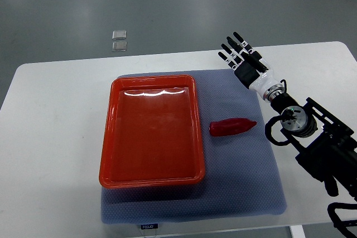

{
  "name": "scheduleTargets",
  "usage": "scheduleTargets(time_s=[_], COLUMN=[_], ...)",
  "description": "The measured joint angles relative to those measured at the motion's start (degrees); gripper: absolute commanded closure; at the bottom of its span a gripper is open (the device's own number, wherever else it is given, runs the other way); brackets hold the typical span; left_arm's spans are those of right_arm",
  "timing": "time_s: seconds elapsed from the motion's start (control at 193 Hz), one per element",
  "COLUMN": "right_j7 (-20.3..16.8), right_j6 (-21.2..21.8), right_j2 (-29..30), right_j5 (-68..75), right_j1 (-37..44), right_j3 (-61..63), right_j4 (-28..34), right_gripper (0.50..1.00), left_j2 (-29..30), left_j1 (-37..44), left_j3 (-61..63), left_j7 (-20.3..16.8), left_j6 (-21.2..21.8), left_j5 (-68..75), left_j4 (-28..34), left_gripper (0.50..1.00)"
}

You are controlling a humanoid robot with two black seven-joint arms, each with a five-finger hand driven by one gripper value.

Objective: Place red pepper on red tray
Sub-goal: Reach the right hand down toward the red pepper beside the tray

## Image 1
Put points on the blue-grey mesh mat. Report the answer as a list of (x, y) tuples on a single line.
[(241, 175)]

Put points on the black mat label tag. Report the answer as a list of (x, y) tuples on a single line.
[(149, 226)]

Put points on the upper metal floor plate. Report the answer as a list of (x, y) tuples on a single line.
[(119, 35)]

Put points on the red pepper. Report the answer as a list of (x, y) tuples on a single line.
[(231, 126)]

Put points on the white table leg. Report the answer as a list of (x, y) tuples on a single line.
[(297, 231)]

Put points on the red plastic tray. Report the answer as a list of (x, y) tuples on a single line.
[(152, 134)]

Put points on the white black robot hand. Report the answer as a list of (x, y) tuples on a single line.
[(254, 72)]

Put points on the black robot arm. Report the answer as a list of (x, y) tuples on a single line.
[(326, 148)]

